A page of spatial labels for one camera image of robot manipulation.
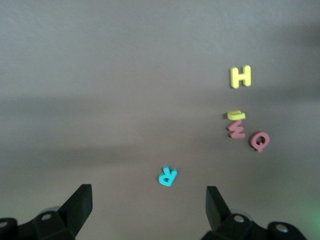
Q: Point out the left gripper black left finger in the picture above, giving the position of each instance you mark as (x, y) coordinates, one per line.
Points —
(75, 207)

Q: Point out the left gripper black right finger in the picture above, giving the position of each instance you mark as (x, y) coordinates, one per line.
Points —
(216, 210)

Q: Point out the teal foam letter R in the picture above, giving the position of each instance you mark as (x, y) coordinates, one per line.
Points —
(167, 176)

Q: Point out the yellow foam letter u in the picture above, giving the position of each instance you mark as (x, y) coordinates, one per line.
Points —
(236, 115)

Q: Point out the yellow foam letter H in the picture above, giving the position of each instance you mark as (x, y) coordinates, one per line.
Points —
(240, 76)

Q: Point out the red foam letter Q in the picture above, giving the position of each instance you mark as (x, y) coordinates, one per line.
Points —
(259, 140)

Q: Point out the pink foam letter w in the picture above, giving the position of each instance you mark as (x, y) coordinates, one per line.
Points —
(236, 129)

